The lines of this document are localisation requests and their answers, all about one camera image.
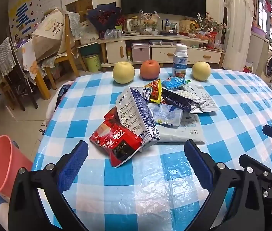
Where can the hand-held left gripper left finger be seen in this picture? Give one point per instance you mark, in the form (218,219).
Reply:
(74,166)

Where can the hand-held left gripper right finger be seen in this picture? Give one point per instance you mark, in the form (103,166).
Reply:
(197,166)

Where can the white mailer pouch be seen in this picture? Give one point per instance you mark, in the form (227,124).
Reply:
(181,133)

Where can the red instant tea packet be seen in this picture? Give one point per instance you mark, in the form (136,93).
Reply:
(113,144)

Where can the clear plastic wrapper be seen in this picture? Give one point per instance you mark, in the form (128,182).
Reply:
(164,114)

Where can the red cartoon couple packet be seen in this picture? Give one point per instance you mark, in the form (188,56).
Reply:
(109,115)

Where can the silver white printed packet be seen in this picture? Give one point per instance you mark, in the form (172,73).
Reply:
(207,101)

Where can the dark blue silver packet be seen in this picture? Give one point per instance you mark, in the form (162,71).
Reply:
(179,99)

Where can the pink plastic bucket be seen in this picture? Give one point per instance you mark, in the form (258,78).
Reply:
(3,163)

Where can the white navy carton bag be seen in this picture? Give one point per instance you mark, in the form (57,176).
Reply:
(133,115)

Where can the blue cow print packet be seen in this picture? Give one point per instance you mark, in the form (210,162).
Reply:
(175,83)

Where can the yellow red snack packet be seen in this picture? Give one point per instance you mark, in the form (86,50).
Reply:
(154,91)

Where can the grey white slippers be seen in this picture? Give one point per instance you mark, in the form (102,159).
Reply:
(42,131)

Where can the blue white checked tablecloth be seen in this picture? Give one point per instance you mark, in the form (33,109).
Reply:
(150,197)

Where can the white padded cloth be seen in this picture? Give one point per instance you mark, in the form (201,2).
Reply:
(59,96)

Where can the washing machine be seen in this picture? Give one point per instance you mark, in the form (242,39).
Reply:
(271,61)

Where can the yellow apple right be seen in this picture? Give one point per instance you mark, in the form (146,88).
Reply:
(201,71)

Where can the yellow apple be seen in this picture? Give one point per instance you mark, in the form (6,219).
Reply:
(201,71)
(123,72)

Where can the purple basin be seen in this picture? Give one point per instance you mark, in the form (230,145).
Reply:
(259,31)

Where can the green waste bin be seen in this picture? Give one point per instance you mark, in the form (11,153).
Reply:
(93,63)

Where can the white yogurt bottle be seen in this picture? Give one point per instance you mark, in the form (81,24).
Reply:
(179,62)

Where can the yellow apple left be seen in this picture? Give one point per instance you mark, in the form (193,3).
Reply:
(123,72)

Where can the red apple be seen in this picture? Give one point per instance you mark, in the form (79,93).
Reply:
(150,69)

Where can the dark chair with grey cover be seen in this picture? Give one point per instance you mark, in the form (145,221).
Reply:
(13,74)

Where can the red snack bag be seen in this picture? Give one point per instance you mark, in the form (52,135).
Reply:
(212,39)

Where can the wooden chair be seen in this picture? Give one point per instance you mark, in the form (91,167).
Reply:
(68,53)

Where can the white lace covered appliance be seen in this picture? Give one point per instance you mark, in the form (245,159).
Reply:
(238,24)

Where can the cream tv cabinet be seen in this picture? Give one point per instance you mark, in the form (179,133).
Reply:
(164,53)

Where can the pink metal case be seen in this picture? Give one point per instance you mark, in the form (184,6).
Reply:
(140,52)

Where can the dried flower bouquet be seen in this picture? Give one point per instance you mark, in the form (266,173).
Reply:
(210,22)

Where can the beige printed bag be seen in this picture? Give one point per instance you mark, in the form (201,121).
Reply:
(49,33)

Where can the pack of water bottles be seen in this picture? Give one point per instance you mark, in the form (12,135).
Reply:
(113,33)

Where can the white electric kettle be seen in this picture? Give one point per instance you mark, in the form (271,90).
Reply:
(130,26)

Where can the clear flower print bag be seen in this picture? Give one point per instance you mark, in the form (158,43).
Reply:
(150,22)

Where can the dark blue flower bouquet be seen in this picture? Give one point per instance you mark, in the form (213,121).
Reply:
(103,16)

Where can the colourful wall poster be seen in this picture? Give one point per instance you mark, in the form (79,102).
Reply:
(30,9)

